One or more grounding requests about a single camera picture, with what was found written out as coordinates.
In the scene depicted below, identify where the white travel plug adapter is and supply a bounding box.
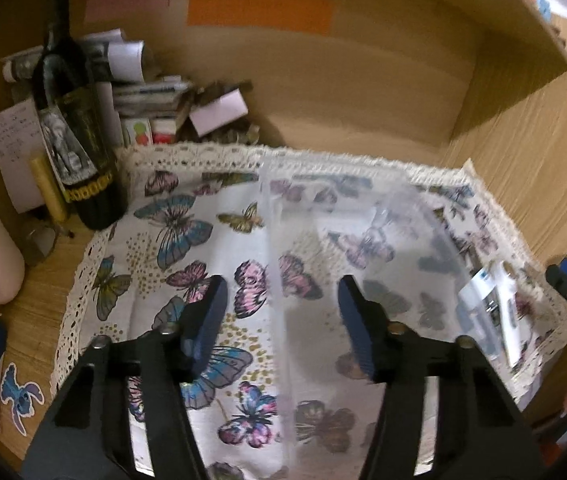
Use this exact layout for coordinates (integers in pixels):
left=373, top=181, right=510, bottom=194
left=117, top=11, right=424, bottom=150
left=458, top=260, right=522, bottom=368

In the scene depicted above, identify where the clear plastic storage box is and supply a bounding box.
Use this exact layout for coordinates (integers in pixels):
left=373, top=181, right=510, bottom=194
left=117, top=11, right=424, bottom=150
left=260, top=155, right=527, bottom=479

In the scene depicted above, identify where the blue cartoon character sticker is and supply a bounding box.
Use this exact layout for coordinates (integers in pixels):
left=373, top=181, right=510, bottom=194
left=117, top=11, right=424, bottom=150
left=0, top=362, right=46, bottom=437

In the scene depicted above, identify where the butterfly print lace cloth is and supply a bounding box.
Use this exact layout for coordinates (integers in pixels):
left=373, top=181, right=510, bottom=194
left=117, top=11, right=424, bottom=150
left=51, top=146, right=567, bottom=479

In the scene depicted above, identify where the thin yellow candle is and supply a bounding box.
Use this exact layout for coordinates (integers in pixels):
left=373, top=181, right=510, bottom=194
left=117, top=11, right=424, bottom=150
left=28, top=152, right=68, bottom=224

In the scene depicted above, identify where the dark wine bottle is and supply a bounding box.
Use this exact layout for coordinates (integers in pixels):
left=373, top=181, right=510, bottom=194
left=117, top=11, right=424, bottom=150
left=30, top=0, right=126, bottom=231

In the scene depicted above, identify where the handwritten white note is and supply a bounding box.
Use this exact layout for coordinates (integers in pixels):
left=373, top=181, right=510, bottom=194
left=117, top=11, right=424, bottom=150
left=0, top=98, right=44, bottom=214

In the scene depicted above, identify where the stack of papers and books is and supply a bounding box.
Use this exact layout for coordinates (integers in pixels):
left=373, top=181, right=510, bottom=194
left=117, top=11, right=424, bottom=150
left=112, top=76, right=195, bottom=146

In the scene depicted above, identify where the white small cardboard box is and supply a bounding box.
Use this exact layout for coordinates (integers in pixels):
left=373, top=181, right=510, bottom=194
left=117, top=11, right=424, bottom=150
left=189, top=89, right=248, bottom=138

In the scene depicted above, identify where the rolled white paper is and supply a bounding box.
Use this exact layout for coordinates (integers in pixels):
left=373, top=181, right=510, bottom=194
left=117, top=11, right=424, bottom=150
left=0, top=28, right=154, bottom=84

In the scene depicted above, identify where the orange sticky note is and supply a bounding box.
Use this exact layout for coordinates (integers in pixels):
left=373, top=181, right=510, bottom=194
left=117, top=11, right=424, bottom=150
left=187, top=0, right=335, bottom=36

